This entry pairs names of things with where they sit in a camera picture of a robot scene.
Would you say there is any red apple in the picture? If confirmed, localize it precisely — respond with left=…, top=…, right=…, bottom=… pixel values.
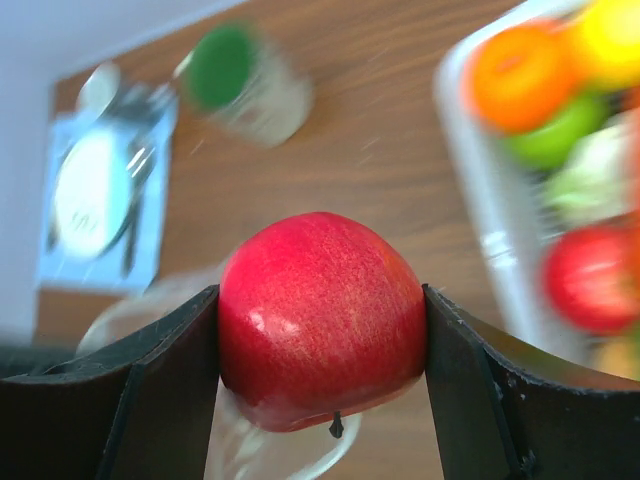
left=218, top=212, right=427, bottom=432

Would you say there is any pale green cabbage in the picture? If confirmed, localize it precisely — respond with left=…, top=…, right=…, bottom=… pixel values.
left=542, top=123, right=632, bottom=228

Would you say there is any green apple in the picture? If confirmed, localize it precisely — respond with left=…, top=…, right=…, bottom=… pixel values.
left=502, top=91, right=610, bottom=171

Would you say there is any red pomegranate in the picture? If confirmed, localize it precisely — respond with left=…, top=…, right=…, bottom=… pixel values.
left=542, top=225, right=639, bottom=335

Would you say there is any green-lined floral mug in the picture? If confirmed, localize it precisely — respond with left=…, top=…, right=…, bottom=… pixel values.
left=173, top=22, right=314, bottom=148

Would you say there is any cream and blue plate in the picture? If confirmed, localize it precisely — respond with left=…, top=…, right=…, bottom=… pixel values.
left=53, top=129, right=133, bottom=259

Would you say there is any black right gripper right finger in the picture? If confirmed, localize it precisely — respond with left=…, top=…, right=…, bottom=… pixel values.
left=423, top=286, right=639, bottom=479

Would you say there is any yellow lemon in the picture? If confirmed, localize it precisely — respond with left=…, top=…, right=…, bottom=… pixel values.
left=570, top=0, right=639, bottom=90

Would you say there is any blue checked placemat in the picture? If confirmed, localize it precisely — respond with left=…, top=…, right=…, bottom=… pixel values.
left=35, top=87, right=178, bottom=292

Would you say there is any grey ceramic mug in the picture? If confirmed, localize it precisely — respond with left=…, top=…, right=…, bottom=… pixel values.
left=76, top=62, right=121, bottom=115

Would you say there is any white perforated plastic basket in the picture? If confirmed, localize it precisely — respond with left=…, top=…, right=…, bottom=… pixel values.
left=435, top=1, right=639, bottom=380

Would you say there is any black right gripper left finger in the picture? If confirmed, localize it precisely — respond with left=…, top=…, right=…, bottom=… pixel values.
left=1, top=286, right=219, bottom=479

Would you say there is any clear polka-dot zip bag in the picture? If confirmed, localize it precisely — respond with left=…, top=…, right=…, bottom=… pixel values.
left=77, top=265, right=362, bottom=480

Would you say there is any orange tangerine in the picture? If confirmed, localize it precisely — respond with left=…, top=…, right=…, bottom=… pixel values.
left=466, top=21, right=579, bottom=133

